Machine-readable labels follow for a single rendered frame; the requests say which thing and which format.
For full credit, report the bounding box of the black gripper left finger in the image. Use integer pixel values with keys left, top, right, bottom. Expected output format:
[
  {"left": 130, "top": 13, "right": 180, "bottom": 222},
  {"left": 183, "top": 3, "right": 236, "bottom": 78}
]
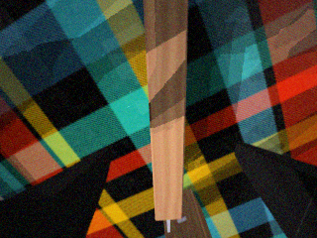
[{"left": 0, "top": 148, "right": 111, "bottom": 238}]

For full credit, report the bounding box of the dark brown wooden post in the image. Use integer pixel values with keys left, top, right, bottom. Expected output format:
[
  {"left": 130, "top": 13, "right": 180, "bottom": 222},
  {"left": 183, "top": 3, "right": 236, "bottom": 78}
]
[{"left": 163, "top": 188, "right": 212, "bottom": 238}]

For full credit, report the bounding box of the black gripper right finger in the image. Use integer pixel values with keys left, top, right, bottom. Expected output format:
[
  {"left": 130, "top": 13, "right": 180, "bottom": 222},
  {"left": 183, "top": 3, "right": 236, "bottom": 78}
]
[{"left": 234, "top": 142, "right": 317, "bottom": 238}]

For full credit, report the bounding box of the wooden side rail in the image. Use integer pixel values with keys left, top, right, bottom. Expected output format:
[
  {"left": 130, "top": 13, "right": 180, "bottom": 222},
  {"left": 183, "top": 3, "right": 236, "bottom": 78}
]
[{"left": 143, "top": 0, "right": 188, "bottom": 232}]

